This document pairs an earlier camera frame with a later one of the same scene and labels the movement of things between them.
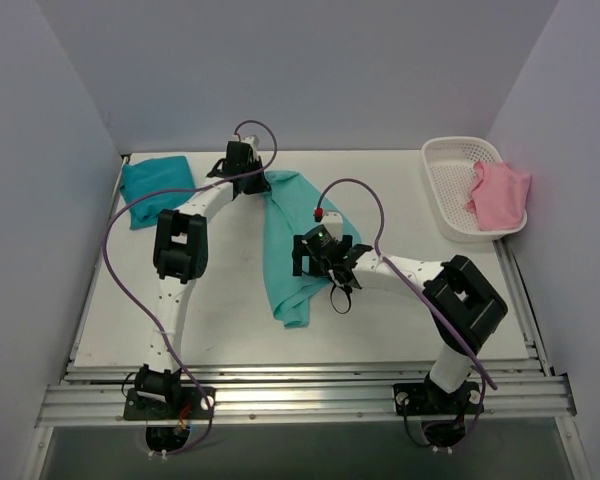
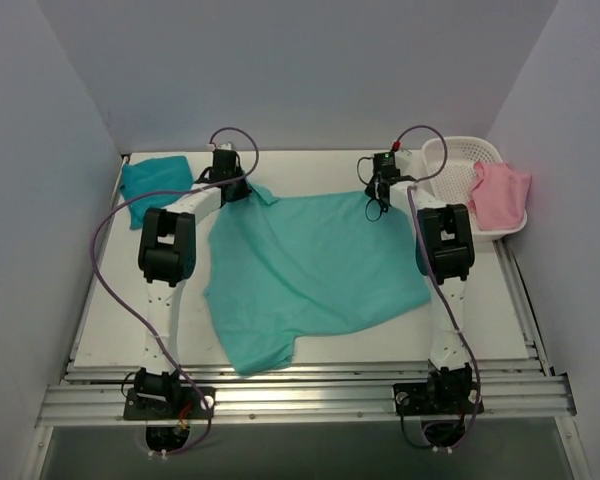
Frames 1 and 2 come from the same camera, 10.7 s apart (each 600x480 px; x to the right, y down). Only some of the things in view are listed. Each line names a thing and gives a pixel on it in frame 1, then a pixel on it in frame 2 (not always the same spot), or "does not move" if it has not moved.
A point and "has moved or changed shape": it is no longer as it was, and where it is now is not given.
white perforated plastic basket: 449,168 does not move
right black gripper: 300,255 → 376,187
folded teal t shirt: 151,186 does not move
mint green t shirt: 294,207 has moved or changed shape
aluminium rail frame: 91,391 does not move
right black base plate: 424,398 does not move
